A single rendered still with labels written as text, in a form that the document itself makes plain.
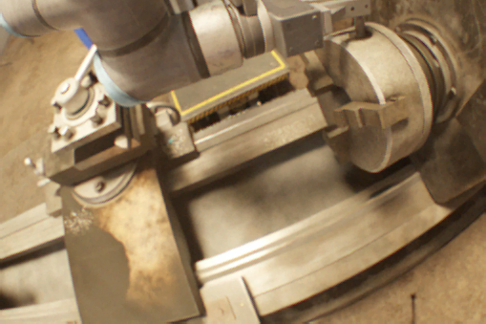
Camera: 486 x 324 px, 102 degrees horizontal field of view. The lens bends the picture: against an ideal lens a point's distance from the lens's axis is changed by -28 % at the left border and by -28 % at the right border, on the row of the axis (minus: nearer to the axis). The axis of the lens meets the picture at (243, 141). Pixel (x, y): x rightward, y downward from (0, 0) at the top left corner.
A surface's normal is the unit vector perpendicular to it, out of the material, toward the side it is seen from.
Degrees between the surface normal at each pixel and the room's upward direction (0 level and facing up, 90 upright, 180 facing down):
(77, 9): 87
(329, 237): 0
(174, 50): 45
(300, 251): 0
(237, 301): 0
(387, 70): 16
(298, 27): 71
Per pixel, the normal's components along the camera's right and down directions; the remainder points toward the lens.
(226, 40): 0.19, 0.45
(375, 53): -0.15, -0.43
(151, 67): 0.54, 0.69
